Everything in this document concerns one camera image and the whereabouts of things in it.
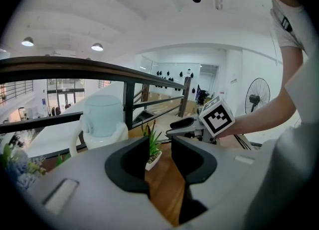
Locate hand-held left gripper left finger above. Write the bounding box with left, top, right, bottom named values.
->
left=104, top=136, right=151, bottom=199

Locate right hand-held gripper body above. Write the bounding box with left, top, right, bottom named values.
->
left=165, top=96, right=236, bottom=145

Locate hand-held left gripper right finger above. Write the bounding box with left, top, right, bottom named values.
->
left=171, top=135, right=218, bottom=225

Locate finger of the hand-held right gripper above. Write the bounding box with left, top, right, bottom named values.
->
left=169, top=117, right=198, bottom=129

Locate person's right forearm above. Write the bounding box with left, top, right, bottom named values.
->
left=216, top=84, right=298, bottom=140

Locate green plant in white pot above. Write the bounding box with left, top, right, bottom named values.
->
left=141, top=119, right=165, bottom=171

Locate black standing fan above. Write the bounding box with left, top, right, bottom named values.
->
left=244, top=77, right=271, bottom=115

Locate white pale blue appliance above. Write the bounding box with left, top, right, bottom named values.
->
left=69, top=94, right=129, bottom=157

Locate blue artificial flower bouquet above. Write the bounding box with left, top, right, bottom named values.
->
left=0, top=143, right=47, bottom=190

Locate dark wooden railing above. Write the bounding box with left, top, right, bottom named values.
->
left=0, top=56, right=193, bottom=135

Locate white t-shirt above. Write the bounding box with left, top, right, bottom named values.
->
left=268, top=0, right=319, bottom=130

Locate black cable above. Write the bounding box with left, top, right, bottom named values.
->
left=233, top=134, right=253, bottom=150

